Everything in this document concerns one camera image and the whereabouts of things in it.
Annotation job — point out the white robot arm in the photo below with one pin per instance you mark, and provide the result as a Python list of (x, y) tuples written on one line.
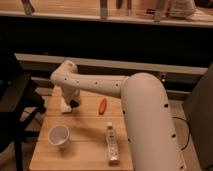
[(153, 140)]

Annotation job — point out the orange carrot-shaped eraser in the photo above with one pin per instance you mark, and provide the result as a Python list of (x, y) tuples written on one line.
[(102, 106)]

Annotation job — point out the black chair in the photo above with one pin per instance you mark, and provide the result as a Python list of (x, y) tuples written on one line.
[(19, 103)]

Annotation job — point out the white gripper body black tip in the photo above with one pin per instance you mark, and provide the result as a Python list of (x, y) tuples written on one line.
[(71, 97)]

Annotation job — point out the white sponge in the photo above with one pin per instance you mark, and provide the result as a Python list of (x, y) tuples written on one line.
[(64, 108)]

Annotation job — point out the dark grey chair right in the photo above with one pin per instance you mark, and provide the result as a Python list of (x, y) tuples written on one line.
[(198, 108)]

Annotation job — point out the white paper cup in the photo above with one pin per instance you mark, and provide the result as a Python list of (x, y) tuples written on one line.
[(59, 136)]

